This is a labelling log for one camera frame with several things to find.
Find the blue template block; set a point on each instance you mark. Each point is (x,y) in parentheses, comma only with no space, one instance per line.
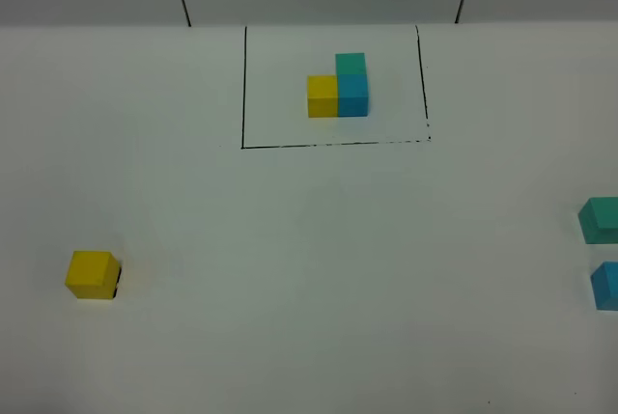
(353,95)

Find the green template block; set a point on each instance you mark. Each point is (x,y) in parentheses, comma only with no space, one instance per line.
(350,64)

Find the yellow template block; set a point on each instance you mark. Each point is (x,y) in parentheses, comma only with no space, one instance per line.
(322,96)

